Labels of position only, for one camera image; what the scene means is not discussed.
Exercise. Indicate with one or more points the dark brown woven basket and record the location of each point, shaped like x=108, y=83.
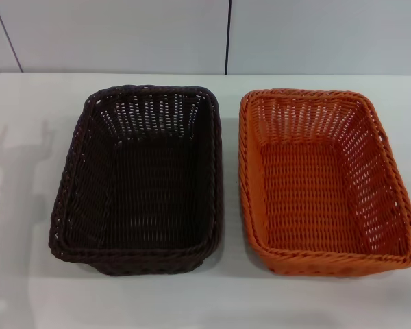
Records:
x=140, y=188
x=140, y=268

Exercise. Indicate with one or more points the orange woven plastic basket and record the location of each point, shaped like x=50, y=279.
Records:
x=315, y=192

